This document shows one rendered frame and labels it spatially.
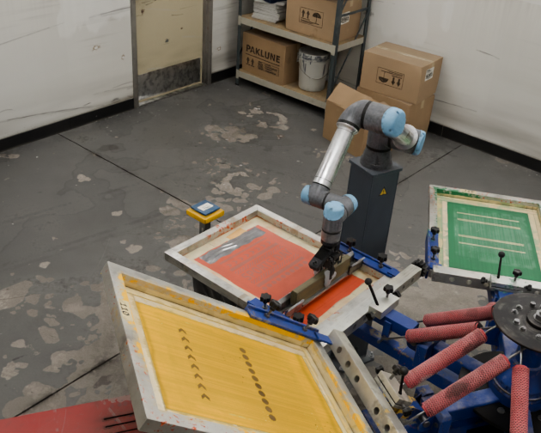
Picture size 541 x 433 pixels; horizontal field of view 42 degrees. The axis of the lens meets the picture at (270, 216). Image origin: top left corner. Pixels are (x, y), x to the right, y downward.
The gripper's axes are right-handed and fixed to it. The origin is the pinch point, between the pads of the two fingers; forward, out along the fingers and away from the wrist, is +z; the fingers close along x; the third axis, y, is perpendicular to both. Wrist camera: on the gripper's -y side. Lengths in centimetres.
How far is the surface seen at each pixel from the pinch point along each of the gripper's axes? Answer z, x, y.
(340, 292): 5.4, -5.4, 7.0
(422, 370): -13, -61, -29
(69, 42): 21, 369, 140
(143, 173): 98, 264, 129
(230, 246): 4.6, 47.5, -2.6
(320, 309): 5.5, -6.5, -7.7
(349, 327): -2.2, -25.6, -17.0
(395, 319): -3.0, -35.3, -1.2
